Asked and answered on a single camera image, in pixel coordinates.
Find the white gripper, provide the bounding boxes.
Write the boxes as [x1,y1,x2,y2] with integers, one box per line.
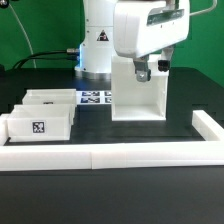
[113,0,190,82]

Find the white drawer cabinet frame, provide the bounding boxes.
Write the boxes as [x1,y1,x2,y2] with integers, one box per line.
[111,54,169,121]

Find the white front drawer box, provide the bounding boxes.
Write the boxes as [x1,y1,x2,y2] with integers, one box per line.
[7,104,75,142]

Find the white drawer box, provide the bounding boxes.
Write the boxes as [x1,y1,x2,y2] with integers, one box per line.
[22,89,77,106]
[7,104,75,142]

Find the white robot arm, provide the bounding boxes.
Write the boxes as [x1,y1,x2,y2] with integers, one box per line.
[75,0,190,80]

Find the white rear drawer box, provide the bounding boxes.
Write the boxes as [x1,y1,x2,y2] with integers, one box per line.
[22,89,77,106]

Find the white marker tag sheet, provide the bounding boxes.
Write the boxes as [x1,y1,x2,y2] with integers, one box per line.
[76,90,112,105]

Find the white U-shaped fence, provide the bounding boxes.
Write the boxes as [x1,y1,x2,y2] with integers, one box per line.
[0,110,224,171]

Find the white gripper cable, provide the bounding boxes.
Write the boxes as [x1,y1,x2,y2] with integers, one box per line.
[188,0,219,18]

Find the black cables at base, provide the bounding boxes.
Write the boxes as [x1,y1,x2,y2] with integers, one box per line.
[11,48,81,70]

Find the grey thin cable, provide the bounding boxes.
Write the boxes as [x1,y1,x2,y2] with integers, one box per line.
[7,3,38,69]

